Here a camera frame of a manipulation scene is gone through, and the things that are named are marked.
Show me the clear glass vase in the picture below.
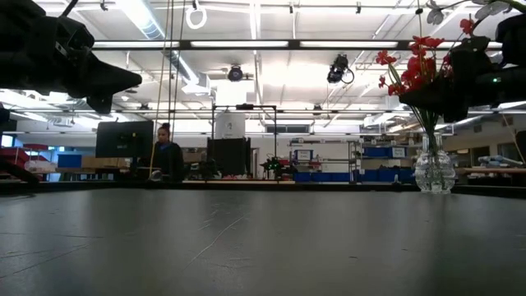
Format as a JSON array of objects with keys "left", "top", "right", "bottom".
[{"left": 413, "top": 131, "right": 456, "bottom": 195}]

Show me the person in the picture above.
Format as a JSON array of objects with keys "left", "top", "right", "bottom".
[{"left": 150, "top": 122, "right": 186, "bottom": 184}]

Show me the brown cardboard box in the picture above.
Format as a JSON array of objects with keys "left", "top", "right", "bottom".
[{"left": 81, "top": 155, "right": 132, "bottom": 169}]

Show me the red blossom spray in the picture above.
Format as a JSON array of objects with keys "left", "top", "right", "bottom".
[
  {"left": 376, "top": 35, "right": 445, "bottom": 141},
  {"left": 440, "top": 18, "right": 474, "bottom": 79}
]

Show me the black monitor on stand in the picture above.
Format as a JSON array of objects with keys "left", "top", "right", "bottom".
[{"left": 95, "top": 120, "right": 155, "bottom": 159}]

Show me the white hanging ring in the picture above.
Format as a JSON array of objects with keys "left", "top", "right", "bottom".
[{"left": 185, "top": 3, "right": 208, "bottom": 30}]

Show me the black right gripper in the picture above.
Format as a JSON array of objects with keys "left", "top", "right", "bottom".
[{"left": 398, "top": 36, "right": 495, "bottom": 123}]

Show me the blue storage bin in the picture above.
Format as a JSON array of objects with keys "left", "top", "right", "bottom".
[
  {"left": 363, "top": 146, "right": 390, "bottom": 159},
  {"left": 57, "top": 154, "right": 82, "bottom": 169}
]

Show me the wooden workbench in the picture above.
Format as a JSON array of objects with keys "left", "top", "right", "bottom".
[{"left": 454, "top": 166, "right": 526, "bottom": 187}]

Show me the white plastic bag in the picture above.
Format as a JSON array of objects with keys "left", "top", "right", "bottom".
[{"left": 23, "top": 159, "right": 58, "bottom": 173}]

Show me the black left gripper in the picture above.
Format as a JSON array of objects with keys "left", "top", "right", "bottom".
[{"left": 0, "top": 0, "right": 143, "bottom": 115}]

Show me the black overhead frame bar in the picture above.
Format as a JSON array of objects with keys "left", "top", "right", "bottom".
[{"left": 92, "top": 39, "right": 505, "bottom": 51}]

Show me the metal storage shelf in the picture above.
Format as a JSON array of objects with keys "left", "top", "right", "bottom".
[{"left": 289, "top": 138, "right": 416, "bottom": 184}]

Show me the black screen back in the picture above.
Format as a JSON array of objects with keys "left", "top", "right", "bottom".
[{"left": 206, "top": 137, "right": 251, "bottom": 177}]

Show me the white blossom spray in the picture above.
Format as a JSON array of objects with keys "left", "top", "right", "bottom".
[{"left": 426, "top": 0, "right": 526, "bottom": 36}]

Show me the red artificial tulip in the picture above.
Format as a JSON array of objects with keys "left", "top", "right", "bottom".
[{"left": 400, "top": 56, "right": 437, "bottom": 141}]

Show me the black ceiling-mounted camera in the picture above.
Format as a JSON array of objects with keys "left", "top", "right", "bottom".
[
  {"left": 227, "top": 64, "right": 245, "bottom": 82},
  {"left": 326, "top": 53, "right": 355, "bottom": 86}
]

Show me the white cylinder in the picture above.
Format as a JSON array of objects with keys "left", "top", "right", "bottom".
[{"left": 215, "top": 113, "right": 247, "bottom": 140}]

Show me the black frame stand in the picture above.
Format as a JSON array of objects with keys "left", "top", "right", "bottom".
[{"left": 211, "top": 104, "right": 279, "bottom": 182}]

